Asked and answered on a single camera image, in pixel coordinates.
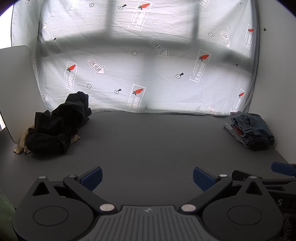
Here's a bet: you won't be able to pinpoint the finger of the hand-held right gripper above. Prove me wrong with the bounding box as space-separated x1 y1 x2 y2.
271 162 296 178
232 170 264 184

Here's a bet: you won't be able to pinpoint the beige cloth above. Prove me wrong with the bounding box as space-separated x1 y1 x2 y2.
13 126 81 155

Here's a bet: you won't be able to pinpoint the black garment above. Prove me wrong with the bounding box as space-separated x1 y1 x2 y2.
25 91 92 155

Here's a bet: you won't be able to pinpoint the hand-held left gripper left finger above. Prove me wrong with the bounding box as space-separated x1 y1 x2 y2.
32 166 117 214

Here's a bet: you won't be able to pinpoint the white printed sheet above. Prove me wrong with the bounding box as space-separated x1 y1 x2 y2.
10 0 260 116

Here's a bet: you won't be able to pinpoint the blue jeans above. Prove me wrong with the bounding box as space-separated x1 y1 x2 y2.
230 113 275 151

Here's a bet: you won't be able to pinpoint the white rounded board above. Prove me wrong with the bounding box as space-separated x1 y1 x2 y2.
0 45 47 144

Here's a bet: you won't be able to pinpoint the green cloth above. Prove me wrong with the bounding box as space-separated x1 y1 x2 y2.
0 189 17 241

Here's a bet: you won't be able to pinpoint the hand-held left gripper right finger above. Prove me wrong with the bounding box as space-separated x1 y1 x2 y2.
180 167 269 213

